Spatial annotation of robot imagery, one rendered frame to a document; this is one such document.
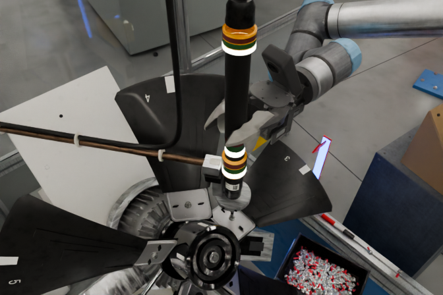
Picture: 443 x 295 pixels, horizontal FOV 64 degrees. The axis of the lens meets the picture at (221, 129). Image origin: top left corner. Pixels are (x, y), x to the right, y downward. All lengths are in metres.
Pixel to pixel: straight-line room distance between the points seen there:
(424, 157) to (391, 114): 1.87
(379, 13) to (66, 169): 0.73
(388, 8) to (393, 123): 2.23
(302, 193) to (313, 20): 0.40
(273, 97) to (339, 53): 0.18
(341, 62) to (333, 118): 2.14
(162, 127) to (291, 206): 0.35
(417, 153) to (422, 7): 0.54
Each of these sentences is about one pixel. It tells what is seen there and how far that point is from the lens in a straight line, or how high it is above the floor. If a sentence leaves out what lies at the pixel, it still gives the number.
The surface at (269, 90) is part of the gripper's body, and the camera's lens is 0.60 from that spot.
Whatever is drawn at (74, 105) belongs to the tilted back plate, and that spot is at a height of 1.32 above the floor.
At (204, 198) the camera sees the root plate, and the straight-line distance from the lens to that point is 0.71.
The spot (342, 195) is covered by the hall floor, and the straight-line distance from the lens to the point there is 2.37.
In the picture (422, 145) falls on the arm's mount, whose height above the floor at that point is 1.11.
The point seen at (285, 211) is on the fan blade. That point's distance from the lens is 0.82.
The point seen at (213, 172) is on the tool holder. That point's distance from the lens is 0.63.
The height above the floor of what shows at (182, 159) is 1.37.
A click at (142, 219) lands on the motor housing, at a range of 0.81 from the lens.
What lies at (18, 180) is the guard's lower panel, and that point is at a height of 0.90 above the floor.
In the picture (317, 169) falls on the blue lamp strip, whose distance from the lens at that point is 1.05.
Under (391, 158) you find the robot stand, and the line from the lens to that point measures 1.25.
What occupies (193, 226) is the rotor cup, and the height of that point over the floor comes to 1.25.
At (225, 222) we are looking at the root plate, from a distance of 0.78.
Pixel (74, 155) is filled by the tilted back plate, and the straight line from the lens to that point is 0.87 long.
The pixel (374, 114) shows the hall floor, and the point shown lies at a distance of 2.98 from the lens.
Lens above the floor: 1.86
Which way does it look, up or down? 45 degrees down
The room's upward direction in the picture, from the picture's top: straight up
